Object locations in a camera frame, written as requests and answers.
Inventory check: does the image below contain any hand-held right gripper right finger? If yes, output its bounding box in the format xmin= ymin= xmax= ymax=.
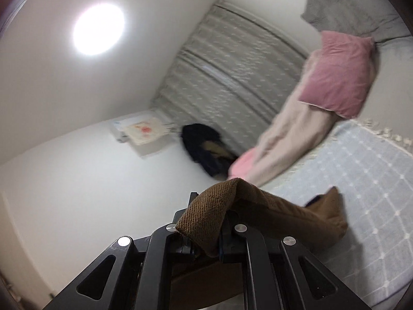
xmin=219 ymin=211 xmax=371 ymax=310

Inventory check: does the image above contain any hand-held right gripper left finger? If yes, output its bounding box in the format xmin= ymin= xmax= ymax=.
xmin=42 ymin=192 xmax=198 ymax=310

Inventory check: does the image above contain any brown coat with fur collar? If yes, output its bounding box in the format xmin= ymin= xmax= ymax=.
xmin=169 ymin=177 xmax=349 ymax=310

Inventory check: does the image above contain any white tote bag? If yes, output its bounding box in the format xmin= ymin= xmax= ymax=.
xmin=111 ymin=110 xmax=176 ymax=159

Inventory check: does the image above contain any dark hanging jacket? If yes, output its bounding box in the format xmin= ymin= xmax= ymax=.
xmin=181 ymin=123 xmax=239 ymax=180

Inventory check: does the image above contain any white printed cloth cover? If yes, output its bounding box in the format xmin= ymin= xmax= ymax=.
xmin=123 ymin=114 xmax=176 ymax=147

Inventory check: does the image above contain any light blue checked blanket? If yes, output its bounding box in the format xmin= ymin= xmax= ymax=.
xmin=268 ymin=118 xmax=413 ymax=309

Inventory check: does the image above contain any pink duvet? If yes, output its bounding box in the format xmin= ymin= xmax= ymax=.
xmin=227 ymin=50 xmax=338 ymax=186

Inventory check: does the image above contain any grey star-print curtain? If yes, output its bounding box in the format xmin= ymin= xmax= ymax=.
xmin=150 ymin=0 xmax=310 ymax=130

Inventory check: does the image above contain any pink velvet pillow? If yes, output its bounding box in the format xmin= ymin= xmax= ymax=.
xmin=298 ymin=30 xmax=376 ymax=119

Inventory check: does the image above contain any bed with grey sheet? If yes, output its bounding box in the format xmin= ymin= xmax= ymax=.
xmin=258 ymin=35 xmax=413 ymax=310

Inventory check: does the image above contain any round ceiling lamp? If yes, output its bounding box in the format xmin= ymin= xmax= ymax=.
xmin=73 ymin=3 xmax=126 ymax=56

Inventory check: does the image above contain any grey quilted headboard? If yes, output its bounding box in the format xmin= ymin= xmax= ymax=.
xmin=301 ymin=0 xmax=410 ymax=44

